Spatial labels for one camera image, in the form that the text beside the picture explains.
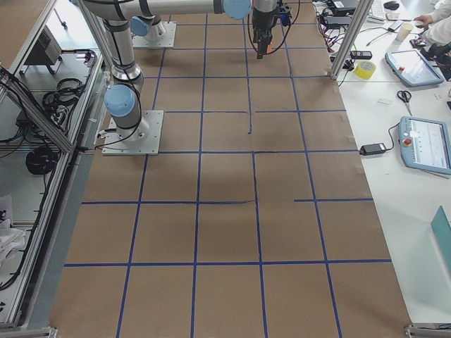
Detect person's hand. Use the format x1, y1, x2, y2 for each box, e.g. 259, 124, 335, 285
414, 14, 433, 27

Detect grey control box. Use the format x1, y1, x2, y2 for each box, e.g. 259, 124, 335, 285
24, 25, 62, 75

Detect brown paper mat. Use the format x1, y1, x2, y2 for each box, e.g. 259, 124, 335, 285
50, 1, 409, 337

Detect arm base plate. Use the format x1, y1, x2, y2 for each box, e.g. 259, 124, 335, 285
101, 111, 164, 156
130, 18, 177, 49

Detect near teach pendant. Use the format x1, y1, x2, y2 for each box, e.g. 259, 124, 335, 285
398, 116, 450, 175

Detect black scissors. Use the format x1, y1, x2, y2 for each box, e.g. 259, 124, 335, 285
397, 90, 412, 116

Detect orange foam block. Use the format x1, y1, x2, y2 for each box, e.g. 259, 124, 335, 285
263, 39, 272, 55

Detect white crumpled cloth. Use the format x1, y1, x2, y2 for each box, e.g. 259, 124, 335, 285
0, 195, 26, 268

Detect paper cup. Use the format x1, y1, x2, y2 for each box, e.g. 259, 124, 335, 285
395, 23, 414, 42

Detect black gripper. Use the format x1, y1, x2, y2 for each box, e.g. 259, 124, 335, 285
253, 19, 274, 59

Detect black phone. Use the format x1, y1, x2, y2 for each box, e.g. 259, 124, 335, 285
350, 51, 373, 60

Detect yellow tape roll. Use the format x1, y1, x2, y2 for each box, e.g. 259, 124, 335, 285
355, 60, 376, 80

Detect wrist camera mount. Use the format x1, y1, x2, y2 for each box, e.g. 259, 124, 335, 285
278, 3, 292, 27

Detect black power adapter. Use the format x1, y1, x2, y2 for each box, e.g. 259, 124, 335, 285
359, 143, 387, 156

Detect far teach pendant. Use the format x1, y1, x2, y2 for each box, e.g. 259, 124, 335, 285
385, 49, 444, 87

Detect teach pendant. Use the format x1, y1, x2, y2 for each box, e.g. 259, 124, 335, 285
398, 116, 450, 175
385, 49, 444, 87

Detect aluminium frame post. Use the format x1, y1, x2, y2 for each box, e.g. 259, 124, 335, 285
329, 0, 373, 80

